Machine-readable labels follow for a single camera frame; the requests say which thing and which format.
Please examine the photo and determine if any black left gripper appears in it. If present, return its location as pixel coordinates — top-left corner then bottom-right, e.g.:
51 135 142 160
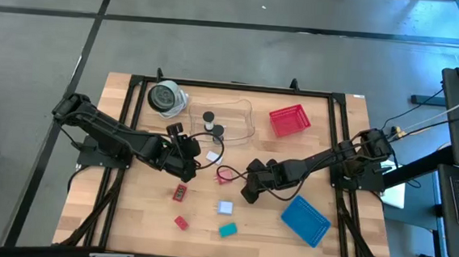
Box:
151 134 204 185

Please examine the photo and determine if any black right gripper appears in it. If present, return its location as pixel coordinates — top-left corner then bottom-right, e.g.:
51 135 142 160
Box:
240 157 295 208

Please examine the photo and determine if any pale lilac square pad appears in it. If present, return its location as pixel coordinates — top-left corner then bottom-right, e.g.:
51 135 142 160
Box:
217 200 235 217

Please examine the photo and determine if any pink red block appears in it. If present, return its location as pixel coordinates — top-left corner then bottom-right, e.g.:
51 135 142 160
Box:
213 166 235 186

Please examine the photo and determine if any teal rectangular block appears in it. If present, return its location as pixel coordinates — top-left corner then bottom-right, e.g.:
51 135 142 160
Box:
217 221 239 240

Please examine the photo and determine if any red block with dark windows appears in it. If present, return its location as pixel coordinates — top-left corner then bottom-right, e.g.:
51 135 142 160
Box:
171 182 189 204

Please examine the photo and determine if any small white pad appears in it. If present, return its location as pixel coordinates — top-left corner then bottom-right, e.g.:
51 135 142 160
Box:
204 150 224 165

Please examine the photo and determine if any small red block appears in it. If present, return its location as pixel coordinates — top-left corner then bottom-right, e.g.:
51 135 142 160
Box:
172 215 191 232

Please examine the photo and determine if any blue plastic basket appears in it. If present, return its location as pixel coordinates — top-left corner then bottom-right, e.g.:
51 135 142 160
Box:
277 193 334 250

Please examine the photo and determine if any clear plastic bin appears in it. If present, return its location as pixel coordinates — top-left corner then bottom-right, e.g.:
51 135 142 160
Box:
186 95 259 149

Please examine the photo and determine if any red plastic basket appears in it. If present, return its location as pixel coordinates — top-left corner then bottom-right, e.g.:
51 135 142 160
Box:
267 101 313 141

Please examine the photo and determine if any white box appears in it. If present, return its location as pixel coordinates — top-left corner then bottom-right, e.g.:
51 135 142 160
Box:
380 181 407 209

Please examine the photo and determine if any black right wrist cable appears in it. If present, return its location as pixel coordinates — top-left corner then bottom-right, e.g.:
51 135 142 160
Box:
213 163 307 204

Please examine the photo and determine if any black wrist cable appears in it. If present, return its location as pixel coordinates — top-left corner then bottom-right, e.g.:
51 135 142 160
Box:
213 163 307 204
187 130 227 173

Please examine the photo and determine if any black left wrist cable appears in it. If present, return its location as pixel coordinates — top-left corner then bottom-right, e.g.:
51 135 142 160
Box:
187 130 227 173

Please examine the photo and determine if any white lamp power cable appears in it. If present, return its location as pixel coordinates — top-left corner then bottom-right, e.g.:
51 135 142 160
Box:
161 93 192 121

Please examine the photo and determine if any black cable bundle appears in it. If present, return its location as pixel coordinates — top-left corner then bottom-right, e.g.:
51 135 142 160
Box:
331 188 396 257
61 164 127 251

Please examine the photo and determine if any black aluminium table frame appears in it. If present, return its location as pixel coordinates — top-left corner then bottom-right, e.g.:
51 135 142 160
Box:
58 68 407 257

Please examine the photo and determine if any white hanging cable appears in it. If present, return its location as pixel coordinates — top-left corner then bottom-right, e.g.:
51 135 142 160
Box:
402 82 459 136

